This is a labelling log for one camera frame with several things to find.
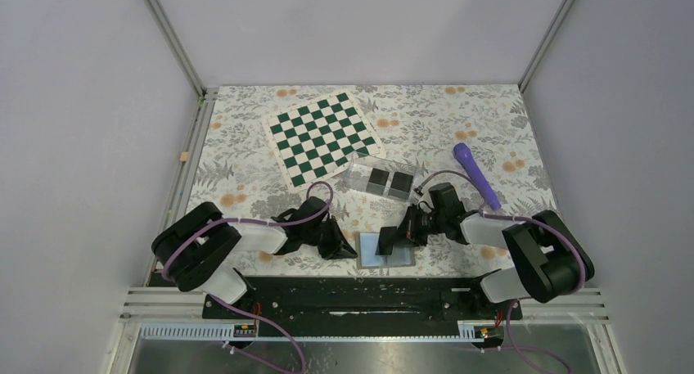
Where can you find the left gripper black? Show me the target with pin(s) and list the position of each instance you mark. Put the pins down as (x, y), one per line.
(338, 247)

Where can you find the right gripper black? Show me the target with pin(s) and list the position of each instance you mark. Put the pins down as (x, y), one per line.
(407, 232)

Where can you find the single thin credit card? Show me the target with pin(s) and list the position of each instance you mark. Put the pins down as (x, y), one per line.
(386, 238)

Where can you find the black credit card stack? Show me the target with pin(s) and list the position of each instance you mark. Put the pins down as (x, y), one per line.
(376, 182)
(401, 186)

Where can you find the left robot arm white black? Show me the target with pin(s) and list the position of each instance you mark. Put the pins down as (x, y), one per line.
(194, 249)

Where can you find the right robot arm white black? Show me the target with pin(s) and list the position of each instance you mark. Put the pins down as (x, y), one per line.
(547, 261)

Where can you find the clear acrylic card box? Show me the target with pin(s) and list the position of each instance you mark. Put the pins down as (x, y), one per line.
(361, 165)

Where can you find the purple pen-shaped tool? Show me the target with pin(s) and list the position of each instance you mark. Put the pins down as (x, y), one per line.
(463, 155)

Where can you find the green white chessboard mat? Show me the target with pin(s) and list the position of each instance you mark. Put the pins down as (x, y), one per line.
(318, 139)

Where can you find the floral tablecloth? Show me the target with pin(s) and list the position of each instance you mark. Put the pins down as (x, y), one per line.
(417, 125)

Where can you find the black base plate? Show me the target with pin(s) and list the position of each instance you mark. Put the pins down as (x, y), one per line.
(369, 306)

